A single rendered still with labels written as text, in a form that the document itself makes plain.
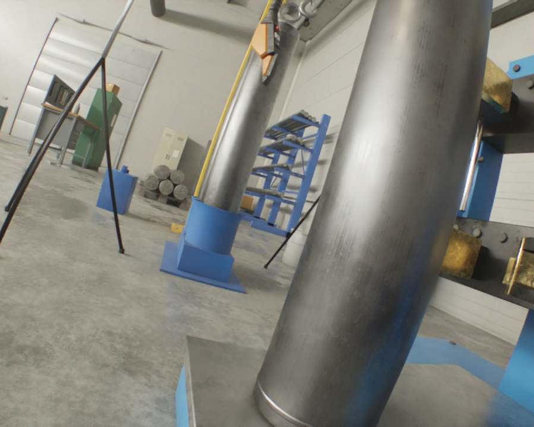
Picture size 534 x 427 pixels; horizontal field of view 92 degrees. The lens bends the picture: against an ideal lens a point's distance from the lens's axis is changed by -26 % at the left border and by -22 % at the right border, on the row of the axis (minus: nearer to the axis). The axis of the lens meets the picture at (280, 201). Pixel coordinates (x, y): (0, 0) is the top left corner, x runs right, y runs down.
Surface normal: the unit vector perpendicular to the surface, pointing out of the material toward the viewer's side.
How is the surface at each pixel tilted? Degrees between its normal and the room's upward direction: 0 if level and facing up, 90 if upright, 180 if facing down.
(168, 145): 90
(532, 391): 90
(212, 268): 90
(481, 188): 90
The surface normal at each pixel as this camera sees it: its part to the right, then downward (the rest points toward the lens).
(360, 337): -0.11, -0.06
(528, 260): -0.90, -0.30
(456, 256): 0.29, 0.07
